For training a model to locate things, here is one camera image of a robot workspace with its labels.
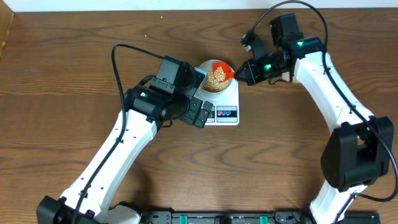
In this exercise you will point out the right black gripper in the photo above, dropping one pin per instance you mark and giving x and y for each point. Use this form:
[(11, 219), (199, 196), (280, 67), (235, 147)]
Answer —
[(253, 77)]

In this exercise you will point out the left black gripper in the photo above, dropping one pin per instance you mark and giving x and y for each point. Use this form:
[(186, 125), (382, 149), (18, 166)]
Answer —
[(194, 104)]

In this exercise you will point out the red plastic measuring scoop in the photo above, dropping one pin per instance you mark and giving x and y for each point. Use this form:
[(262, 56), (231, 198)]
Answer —
[(222, 71)]

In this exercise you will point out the grey round bowl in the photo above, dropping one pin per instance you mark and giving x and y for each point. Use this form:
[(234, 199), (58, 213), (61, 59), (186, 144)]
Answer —
[(208, 65)]

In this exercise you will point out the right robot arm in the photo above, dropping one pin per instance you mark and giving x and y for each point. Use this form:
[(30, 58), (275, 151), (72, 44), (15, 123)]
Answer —
[(358, 151)]

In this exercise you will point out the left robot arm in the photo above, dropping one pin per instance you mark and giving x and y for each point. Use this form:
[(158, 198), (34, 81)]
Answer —
[(144, 111)]

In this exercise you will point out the white digital kitchen scale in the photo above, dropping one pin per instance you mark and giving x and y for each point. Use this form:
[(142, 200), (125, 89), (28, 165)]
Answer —
[(225, 111)]

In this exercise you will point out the soybeans in grey bowl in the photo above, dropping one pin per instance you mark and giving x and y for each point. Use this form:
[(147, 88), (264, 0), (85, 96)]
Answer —
[(213, 85)]

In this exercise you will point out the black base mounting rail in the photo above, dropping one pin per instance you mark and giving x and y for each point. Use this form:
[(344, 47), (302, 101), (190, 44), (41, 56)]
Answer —
[(275, 217)]

